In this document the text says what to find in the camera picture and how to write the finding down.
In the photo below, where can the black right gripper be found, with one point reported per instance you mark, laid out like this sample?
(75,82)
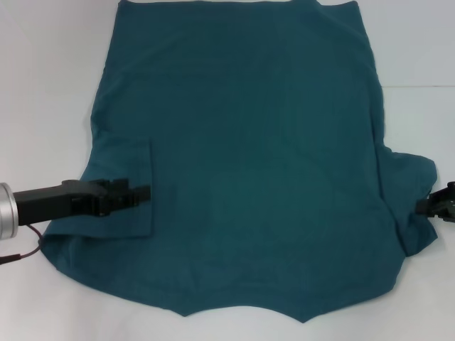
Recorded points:
(446,204)

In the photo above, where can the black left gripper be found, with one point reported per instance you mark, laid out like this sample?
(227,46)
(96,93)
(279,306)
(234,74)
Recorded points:
(53,204)

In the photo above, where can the teal blue t-shirt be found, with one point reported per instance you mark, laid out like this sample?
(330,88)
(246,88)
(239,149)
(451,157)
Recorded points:
(249,142)

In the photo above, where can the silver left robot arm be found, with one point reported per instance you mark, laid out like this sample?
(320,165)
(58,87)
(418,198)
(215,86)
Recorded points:
(7,206)

